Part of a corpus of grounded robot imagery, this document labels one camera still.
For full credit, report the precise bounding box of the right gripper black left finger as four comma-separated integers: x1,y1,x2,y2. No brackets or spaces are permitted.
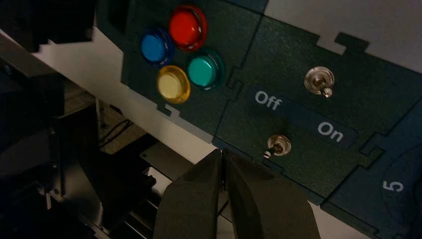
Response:
153,148,228,239

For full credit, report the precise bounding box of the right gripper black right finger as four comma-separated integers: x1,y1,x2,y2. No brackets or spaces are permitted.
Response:
224,149,322,239

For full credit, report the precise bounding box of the metal toggle switch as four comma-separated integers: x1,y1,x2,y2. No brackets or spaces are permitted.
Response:
262,134,293,159
304,66,335,99

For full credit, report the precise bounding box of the yellow round push button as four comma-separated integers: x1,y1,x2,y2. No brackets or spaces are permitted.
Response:
156,64,192,105

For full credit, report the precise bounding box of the teal round push button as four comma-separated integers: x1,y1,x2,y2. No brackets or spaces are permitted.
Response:
186,49,226,91

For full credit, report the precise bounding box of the blue round push button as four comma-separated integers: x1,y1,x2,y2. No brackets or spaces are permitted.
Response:
139,27,175,67

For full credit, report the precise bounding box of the dark teal grey task box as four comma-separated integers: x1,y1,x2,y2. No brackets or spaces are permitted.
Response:
95,0,422,239

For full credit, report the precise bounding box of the red round push button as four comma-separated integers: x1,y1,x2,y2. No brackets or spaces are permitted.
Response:
168,4,209,52

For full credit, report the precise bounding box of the black metal support frame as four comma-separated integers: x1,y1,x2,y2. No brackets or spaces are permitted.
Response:
0,57,157,239

